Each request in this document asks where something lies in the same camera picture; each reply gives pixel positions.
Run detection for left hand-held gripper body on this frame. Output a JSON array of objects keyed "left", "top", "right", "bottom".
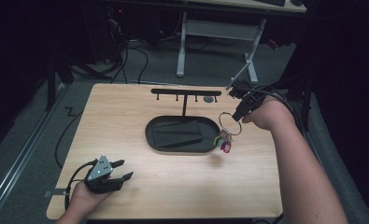
[{"left": 84, "top": 154, "right": 124, "bottom": 195}]

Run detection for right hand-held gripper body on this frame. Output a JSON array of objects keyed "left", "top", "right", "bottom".
[{"left": 226, "top": 60, "right": 268, "bottom": 109}]

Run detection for key ring with coloured tags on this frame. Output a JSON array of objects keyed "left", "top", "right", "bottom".
[{"left": 214, "top": 111, "right": 243, "bottom": 154}]

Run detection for black key rack with tray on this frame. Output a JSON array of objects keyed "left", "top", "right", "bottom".
[{"left": 144, "top": 88, "right": 222, "bottom": 154}]

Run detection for person's left hand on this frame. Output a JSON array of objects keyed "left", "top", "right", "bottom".
[{"left": 67, "top": 182, "right": 114, "bottom": 219}]

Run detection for person's right hand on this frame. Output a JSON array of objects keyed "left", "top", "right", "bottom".
[{"left": 242, "top": 95, "right": 296, "bottom": 132}]

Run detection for grey tape strip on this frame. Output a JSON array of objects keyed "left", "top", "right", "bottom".
[{"left": 43, "top": 189, "right": 70, "bottom": 199}]

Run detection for black metal stand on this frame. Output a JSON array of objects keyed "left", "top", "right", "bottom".
[
  {"left": 44, "top": 52, "right": 75, "bottom": 112},
  {"left": 265, "top": 69, "right": 315, "bottom": 133}
]

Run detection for white-framed desk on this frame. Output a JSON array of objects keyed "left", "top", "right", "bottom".
[{"left": 176, "top": 0, "right": 307, "bottom": 85}]

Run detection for black keyboard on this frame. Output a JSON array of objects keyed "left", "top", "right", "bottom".
[{"left": 255, "top": 0, "right": 287, "bottom": 7}]

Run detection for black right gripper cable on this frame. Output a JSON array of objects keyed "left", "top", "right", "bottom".
[{"left": 234, "top": 85, "right": 306, "bottom": 135}]

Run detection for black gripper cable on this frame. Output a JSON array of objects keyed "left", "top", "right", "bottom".
[
  {"left": 234, "top": 85, "right": 306, "bottom": 135},
  {"left": 54, "top": 110, "right": 98, "bottom": 213}
]

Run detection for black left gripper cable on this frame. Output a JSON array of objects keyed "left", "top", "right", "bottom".
[{"left": 54, "top": 110, "right": 98, "bottom": 213}]

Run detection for black floor cables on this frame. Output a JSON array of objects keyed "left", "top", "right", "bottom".
[{"left": 106, "top": 18, "right": 149, "bottom": 85}]

